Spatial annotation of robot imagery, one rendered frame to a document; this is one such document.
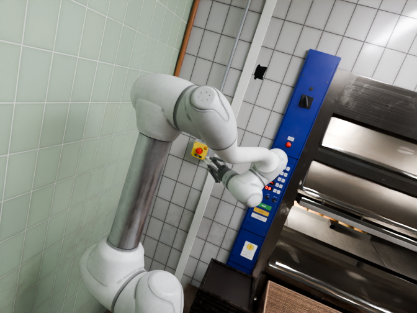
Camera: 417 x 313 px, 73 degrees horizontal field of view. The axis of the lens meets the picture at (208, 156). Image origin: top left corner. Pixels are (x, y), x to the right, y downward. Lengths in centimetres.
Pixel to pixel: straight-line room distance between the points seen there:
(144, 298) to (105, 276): 15
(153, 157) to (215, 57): 96
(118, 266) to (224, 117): 56
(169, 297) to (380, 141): 127
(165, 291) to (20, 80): 70
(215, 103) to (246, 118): 95
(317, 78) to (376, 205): 73
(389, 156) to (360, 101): 32
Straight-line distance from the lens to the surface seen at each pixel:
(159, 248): 203
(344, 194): 169
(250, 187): 117
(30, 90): 94
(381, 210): 175
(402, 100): 169
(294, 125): 157
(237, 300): 161
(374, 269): 191
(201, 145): 161
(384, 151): 169
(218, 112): 68
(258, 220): 171
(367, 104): 164
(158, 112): 77
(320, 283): 147
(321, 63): 158
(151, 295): 89
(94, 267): 101
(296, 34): 163
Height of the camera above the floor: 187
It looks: 15 degrees down
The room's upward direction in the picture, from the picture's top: 18 degrees clockwise
